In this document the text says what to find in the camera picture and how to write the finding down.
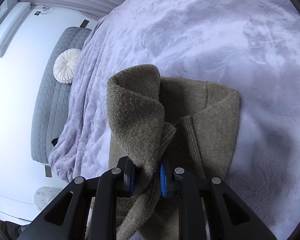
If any grey quilted headboard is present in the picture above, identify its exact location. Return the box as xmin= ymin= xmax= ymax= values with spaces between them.
xmin=31 ymin=27 xmax=91 ymax=165

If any white wall air conditioner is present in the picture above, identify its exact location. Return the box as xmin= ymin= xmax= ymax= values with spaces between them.
xmin=0 ymin=2 xmax=31 ymax=57

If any lavender plush bed blanket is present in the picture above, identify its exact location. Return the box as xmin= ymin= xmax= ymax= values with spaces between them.
xmin=49 ymin=0 xmax=300 ymax=239

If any round cream pleated cushion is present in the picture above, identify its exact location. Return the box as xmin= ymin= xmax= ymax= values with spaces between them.
xmin=53 ymin=48 xmax=81 ymax=85

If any olive brown knit sweater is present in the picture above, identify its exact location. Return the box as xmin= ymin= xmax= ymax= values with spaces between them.
xmin=107 ymin=65 xmax=240 ymax=239

